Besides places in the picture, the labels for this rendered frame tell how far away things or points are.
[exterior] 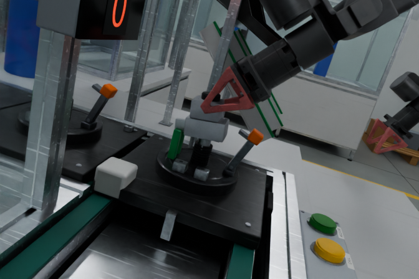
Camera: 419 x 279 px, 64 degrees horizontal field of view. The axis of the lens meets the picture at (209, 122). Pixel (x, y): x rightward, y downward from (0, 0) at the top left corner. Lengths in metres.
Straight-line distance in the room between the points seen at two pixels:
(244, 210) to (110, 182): 0.19
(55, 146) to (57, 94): 0.06
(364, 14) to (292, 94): 4.02
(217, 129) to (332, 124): 4.12
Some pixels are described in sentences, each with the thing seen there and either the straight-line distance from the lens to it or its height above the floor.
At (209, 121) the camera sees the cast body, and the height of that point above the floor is 1.07.
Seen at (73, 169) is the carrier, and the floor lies 0.97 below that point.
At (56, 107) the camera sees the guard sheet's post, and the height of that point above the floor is 1.09.
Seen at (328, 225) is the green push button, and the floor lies 0.97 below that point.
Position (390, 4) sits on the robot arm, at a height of 1.29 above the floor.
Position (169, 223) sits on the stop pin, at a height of 0.95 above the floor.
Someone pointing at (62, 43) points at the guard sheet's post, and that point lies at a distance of 0.37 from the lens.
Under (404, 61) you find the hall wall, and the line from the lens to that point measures 9.46.
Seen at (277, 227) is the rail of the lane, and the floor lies 0.96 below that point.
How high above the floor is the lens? 1.21
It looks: 16 degrees down
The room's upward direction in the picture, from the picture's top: 15 degrees clockwise
